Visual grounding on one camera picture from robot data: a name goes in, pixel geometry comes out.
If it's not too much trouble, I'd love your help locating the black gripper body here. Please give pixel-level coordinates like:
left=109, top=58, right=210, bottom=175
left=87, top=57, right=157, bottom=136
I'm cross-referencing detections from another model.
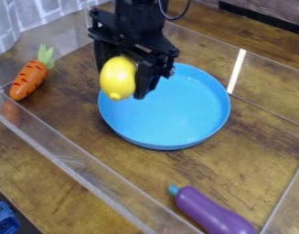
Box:
left=87, top=0, right=181, bottom=79

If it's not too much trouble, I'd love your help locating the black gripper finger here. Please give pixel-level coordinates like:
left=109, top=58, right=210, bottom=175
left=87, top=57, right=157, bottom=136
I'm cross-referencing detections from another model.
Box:
left=134, top=57, right=165, bottom=100
left=94, top=40, right=122, bottom=71

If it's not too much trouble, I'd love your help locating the yellow toy lemon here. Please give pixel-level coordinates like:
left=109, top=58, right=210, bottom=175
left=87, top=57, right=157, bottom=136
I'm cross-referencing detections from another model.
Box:
left=101, top=57, right=137, bottom=101

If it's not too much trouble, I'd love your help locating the blue round tray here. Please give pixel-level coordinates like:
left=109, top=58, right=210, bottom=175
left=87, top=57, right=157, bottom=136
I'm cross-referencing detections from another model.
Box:
left=98, top=63, right=231, bottom=150

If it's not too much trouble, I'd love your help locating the orange toy carrot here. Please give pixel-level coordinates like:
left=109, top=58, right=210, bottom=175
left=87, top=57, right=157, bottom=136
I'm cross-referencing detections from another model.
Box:
left=10, top=44, right=55, bottom=101

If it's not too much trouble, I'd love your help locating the purple toy eggplant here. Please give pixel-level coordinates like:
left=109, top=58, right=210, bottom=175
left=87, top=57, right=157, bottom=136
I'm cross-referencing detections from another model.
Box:
left=169, top=185, right=257, bottom=234

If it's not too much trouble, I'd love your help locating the blue object at corner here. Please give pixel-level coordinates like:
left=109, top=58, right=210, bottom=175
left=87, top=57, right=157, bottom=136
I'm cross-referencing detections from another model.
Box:
left=0, top=201, right=20, bottom=234

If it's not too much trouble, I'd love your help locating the clear acrylic enclosure wall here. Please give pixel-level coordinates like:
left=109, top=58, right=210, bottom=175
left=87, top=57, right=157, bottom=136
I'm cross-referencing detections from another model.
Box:
left=0, top=0, right=299, bottom=234

